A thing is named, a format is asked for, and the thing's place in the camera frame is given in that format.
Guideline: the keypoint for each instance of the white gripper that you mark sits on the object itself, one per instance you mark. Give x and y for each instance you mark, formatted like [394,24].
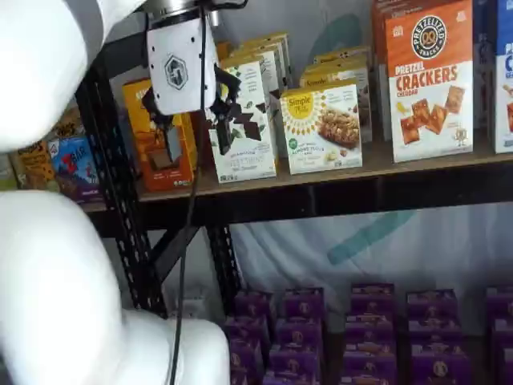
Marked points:
[176,68]

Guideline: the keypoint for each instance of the white almond flour bar box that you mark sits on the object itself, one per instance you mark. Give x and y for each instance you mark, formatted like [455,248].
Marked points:
[344,54]
[320,132]
[362,100]

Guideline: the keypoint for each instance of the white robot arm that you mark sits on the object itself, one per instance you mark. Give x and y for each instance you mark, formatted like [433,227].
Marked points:
[44,280]

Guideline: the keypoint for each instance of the white sweet thins box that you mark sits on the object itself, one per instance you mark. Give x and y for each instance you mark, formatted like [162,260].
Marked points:
[274,72]
[272,40]
[248,164]

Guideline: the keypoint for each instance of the orange cookie box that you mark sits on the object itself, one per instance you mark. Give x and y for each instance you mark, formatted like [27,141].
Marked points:
[223,50]
[138,136]

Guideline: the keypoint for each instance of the wooden shelf board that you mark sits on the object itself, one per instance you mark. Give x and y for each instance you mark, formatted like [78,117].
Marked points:
[95,207]
[380,165]

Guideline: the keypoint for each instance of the blue z bar box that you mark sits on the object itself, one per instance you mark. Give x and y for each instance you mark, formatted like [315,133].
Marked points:
[74,168]

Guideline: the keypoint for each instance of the brown snack box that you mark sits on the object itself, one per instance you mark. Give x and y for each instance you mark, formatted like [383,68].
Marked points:
[68,124]

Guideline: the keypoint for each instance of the orange bobos snack box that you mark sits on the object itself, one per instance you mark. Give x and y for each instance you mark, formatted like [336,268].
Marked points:
[34,168]

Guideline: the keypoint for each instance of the purple snack box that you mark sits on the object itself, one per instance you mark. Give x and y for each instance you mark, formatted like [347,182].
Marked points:
[246,361]
[372,301]
[369,361]
[254,305]
[436,333]
[298,333]
[290,379]
[432,306]
[501,301]
[504,329]
[304,305]
[246,331]
[366,380]
[294,361]
[506,361]
[441,367]
[369,331]

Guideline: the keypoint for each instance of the green snack box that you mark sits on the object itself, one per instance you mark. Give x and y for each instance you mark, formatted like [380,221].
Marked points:
[7,174]

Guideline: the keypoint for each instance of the orange pretzel crackers box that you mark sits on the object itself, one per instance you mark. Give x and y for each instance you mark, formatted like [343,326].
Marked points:
[431,88]

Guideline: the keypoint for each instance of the blue and white cracker box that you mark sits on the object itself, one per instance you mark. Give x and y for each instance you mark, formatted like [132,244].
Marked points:
[504,100]

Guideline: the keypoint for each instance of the white backdrop with teal logo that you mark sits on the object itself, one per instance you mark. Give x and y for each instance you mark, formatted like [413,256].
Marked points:
[441,248]

